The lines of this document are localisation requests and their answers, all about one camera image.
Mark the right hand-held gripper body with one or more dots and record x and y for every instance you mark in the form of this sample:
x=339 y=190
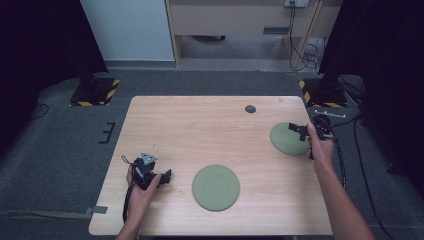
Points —
x=323 y=128

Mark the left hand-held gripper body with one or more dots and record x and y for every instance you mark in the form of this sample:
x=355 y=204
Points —
x=144 y=171

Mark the green round plate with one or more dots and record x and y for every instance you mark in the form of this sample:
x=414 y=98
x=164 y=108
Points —
x=216 y=187
x=286 y=141

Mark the person's right hand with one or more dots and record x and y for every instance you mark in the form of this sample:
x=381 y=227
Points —
x=321 y=151

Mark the person's left hand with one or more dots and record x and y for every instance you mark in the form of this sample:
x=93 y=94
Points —
x=140 y=201

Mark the black stand with striped base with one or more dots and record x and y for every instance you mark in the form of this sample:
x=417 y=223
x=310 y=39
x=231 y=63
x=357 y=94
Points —
x=95 y=91
x=325 y=95

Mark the grey round table grommet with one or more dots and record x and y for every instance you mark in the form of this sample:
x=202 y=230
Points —
x=250 y=109

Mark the grey tape piece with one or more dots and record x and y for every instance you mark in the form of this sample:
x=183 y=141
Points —
x=98 y=210

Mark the black curtain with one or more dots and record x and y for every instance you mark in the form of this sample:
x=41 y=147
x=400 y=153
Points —
x=36 y=56
x=390 y=66

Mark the grey wall socket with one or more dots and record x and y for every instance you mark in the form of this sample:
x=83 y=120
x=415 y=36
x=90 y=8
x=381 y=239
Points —
x=296 y=3

